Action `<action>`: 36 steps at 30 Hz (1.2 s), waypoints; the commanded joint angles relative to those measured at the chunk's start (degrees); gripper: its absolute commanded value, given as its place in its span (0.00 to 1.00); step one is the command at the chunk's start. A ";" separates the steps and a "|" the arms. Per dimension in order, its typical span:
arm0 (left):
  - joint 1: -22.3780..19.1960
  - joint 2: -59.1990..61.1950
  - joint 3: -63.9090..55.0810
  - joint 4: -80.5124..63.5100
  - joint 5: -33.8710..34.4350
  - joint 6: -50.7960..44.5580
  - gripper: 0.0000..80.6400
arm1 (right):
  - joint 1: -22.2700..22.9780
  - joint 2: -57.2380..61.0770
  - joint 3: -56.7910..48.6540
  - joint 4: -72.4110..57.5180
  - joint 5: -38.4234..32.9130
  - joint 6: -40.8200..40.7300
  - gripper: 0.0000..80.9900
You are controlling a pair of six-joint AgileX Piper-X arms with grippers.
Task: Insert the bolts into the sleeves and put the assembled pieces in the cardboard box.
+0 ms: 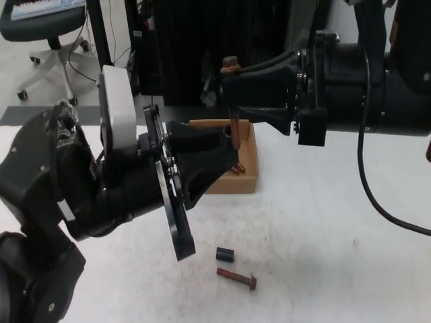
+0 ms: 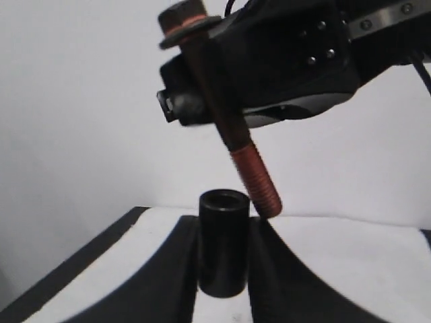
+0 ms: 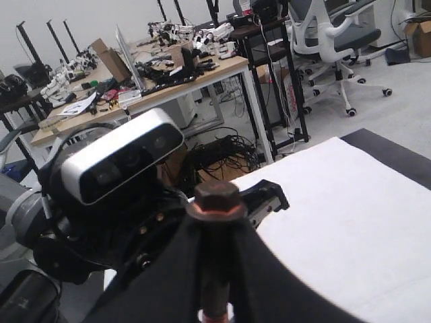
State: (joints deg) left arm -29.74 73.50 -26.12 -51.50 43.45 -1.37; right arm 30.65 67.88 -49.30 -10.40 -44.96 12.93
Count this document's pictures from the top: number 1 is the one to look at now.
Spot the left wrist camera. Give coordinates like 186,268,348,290
97,65,139,159

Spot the thick black cable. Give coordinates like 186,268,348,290
355,0,431,234

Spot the cardboard box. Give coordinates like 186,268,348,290
187,118,261,196

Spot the black cylindrical sleeve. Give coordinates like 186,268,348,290
215,246,237,264

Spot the copper flange bolt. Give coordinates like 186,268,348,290
220,55,242,151
215,266,259,291

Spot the office chair with white base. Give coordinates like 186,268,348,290
0,0,91,106

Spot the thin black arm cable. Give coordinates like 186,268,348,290
45,103,73,161

